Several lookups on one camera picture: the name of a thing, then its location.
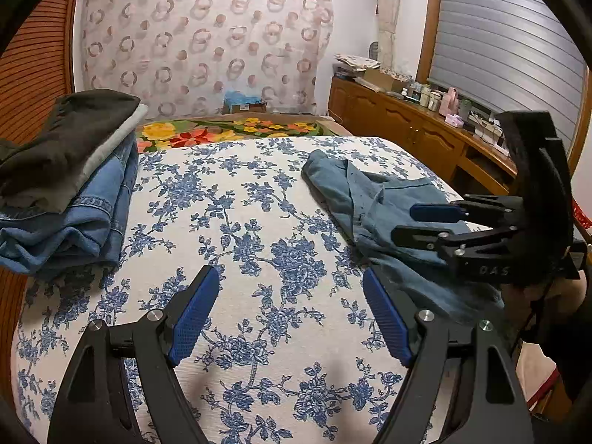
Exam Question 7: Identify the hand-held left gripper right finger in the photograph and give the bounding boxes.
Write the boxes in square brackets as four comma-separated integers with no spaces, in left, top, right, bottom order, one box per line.
[362,266,535,444]

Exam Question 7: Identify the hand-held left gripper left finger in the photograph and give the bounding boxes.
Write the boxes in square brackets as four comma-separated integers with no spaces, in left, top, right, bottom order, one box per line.
[46,265,220,444]

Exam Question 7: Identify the cardboard box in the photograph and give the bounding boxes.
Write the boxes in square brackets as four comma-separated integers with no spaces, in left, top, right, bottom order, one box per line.
[363,68,410,93]

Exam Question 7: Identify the wooden sideboard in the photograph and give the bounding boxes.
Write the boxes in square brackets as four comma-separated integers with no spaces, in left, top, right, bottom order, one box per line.
[328,76,519,195]

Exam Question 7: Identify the folded grey garment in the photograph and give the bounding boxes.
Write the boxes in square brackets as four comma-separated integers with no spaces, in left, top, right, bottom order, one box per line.
[14,103,149,213]

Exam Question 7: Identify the colourful floral blanket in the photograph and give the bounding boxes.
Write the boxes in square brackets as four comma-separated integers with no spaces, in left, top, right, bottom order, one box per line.
[136,117,324,153]

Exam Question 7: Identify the beige lace curtain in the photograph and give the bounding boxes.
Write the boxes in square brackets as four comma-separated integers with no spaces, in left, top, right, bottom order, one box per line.
[377,0,403,68]

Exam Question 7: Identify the blue floral bed sheet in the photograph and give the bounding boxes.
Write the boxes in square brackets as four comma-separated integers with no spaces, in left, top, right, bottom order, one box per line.
[11,135,500,444]

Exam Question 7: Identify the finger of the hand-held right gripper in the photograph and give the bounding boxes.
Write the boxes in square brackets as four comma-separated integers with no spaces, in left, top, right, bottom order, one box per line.
[391,224,509,253]
[410,194,523,225]

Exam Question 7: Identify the pink box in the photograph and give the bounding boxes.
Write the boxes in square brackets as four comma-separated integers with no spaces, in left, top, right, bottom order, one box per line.
[439,87,463,128]

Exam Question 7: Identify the person's right hand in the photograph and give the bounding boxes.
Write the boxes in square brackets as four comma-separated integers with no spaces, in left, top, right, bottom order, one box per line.
[506,280,581,329]

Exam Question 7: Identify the folded black garment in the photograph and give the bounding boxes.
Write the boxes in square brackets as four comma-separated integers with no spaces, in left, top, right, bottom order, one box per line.
[0,89,141,199]

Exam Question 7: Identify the folded blue denim jeans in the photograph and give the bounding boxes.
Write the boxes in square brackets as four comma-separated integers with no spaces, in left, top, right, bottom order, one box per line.
[0,138,139,283]

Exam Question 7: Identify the circle-print sheer curtain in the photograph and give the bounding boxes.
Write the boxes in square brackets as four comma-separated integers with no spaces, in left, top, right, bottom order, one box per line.
[80,0,334,118]

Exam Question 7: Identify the red basket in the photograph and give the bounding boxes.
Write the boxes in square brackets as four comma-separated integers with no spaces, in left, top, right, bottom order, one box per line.
[572,199,592,229]

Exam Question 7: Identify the white power strip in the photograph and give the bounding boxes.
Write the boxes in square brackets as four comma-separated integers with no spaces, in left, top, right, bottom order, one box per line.
[467,111,507,149]

